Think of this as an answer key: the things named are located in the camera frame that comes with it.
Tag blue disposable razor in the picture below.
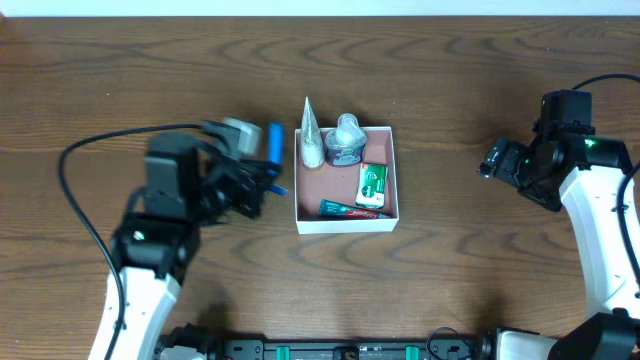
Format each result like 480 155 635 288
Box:
268 122 285 179

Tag white Pantene tube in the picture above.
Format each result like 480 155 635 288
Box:
300 97 325 169

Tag red green toothpaste tube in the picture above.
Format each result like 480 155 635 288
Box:
318 199 389 220

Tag green white soap packet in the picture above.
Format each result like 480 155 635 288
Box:
355 163 388 209

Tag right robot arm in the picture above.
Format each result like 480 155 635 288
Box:
478 135 639 359

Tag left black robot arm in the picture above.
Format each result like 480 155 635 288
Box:
90 124 284 359

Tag white box with pink interior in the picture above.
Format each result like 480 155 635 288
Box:
293 126 400 235

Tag right black cable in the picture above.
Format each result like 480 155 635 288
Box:
572 73 640 286

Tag black cable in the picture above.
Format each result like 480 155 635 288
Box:
57 123 204 360
572 73 640 286

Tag left black cable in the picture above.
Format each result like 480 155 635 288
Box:
57 123 204 360

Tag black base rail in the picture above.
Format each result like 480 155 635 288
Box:
154 338 499 360

